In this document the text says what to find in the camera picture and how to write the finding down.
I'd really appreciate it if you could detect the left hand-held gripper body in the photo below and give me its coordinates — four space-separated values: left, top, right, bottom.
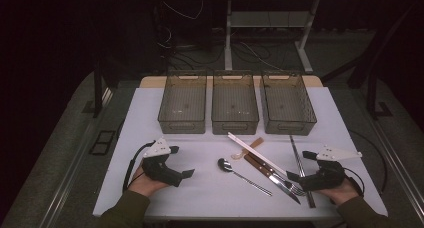
141 137 184 188

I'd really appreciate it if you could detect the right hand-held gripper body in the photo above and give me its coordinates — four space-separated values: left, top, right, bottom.
299 145 363 192

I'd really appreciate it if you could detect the metal chopstick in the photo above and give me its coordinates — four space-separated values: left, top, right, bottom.
290 135 317 209
289 135 314 209

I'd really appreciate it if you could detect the metal spoon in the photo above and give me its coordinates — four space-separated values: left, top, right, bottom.
217 157 273 197

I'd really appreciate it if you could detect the smoky transparent plastic bin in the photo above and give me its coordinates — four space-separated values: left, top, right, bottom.
211 70 260 136
157 70 208 135
259 70 318 136

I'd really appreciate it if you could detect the small wooden-handled spoon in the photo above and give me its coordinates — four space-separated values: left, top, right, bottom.
230 137 265 161

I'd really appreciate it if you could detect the person's left hand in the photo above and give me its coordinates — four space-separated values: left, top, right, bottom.
128 164 169 198

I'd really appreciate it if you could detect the person's right hand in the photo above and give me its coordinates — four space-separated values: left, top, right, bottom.
319 180 360 206

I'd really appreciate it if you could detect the white table mat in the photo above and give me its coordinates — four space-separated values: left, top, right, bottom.
92 86 389 221

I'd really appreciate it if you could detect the black metal stand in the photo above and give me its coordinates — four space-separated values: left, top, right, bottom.
321 1 424 121
93 59 119 119

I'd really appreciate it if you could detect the left hand-held gripper black cable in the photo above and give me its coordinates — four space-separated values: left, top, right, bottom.
122 140 157 192

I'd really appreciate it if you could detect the wooden-handled fork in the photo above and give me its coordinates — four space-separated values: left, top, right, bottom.
249 151 307 197

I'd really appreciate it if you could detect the wooden-handled knife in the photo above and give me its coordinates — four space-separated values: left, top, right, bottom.
243 154 302 205

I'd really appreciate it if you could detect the black floor cable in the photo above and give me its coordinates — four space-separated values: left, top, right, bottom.
348 129 388 193

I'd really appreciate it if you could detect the black floor frame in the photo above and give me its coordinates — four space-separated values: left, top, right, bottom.
89 130 117 156

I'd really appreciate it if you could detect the aluminium floor rail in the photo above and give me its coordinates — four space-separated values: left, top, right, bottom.
38 87 114 228
373 117 424 216

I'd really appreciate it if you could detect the tangle of floor cables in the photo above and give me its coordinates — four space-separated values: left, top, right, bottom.
154 0 284 72

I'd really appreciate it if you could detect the white metal desk frame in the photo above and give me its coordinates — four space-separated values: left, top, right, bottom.
212 0 369 74

